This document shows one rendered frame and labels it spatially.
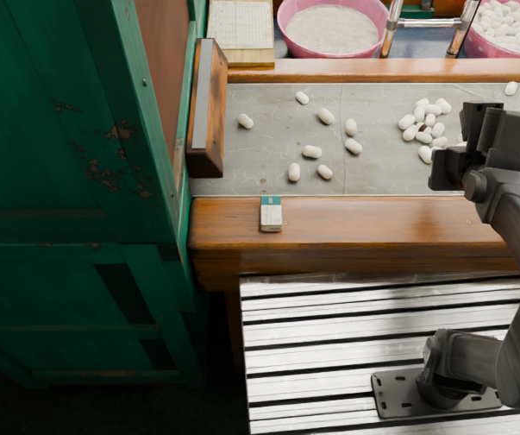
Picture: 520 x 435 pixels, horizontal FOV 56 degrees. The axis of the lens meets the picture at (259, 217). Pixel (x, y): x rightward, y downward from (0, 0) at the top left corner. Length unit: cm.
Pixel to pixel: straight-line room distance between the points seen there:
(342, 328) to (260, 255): 19
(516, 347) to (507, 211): 17
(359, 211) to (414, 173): 16
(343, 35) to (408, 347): 73
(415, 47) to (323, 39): 25
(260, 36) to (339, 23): 22
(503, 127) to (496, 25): 70
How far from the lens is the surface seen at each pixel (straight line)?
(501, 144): 70
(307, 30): 127
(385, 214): 87
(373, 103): 108
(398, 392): 84
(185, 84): 90
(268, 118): 102
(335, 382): 84
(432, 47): 137
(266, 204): 83
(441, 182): 82
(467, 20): 116
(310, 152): 95
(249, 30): 118
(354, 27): 128
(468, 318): 93
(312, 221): 84
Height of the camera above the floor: 147
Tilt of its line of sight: 57 degrees down
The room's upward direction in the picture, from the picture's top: straight up
